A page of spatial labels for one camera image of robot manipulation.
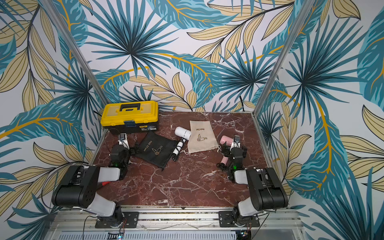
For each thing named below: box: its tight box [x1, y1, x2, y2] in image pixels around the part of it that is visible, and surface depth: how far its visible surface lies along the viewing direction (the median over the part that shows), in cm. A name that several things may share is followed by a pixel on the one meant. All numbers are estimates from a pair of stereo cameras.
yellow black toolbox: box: [100, 100, 159, 133], surface depth 99 cm
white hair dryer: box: [171, 126, 192, 162], surface depth 102 cm
